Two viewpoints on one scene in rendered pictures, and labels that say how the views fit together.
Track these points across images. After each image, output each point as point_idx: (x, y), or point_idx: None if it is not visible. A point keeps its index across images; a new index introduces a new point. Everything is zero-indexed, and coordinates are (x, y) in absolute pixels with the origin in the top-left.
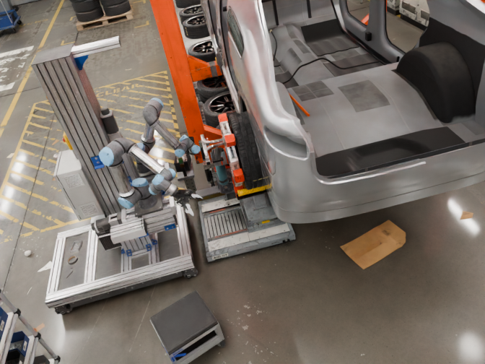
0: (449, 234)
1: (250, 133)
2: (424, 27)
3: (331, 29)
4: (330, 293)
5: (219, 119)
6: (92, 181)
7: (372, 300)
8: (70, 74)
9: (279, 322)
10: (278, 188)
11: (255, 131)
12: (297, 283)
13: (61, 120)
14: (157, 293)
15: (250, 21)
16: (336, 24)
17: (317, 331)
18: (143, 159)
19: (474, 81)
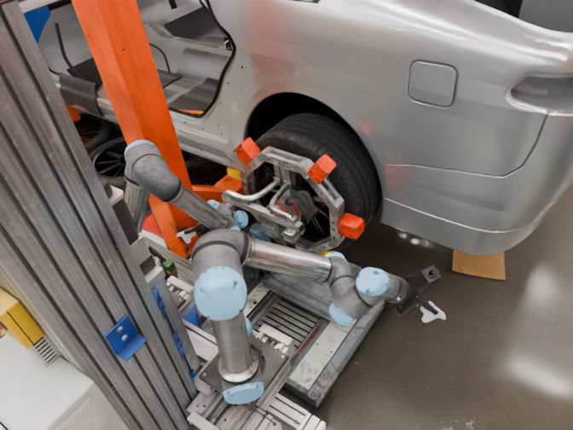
0: None
1: (343, 146)
2: None
3: (205, 22)
4: (511, 332)
5: (246, 151)
6: (113, 398)
7: (556, 308)
8: (25, 73)
9: (510, 416)
10: (517, 194)
11: (401, 122)
12: (463, 347)
13: (12, 258)
14: None
15: None
16: (206, 14)
17: (560, 391)
18: (286, 258)
19: (512, 1)
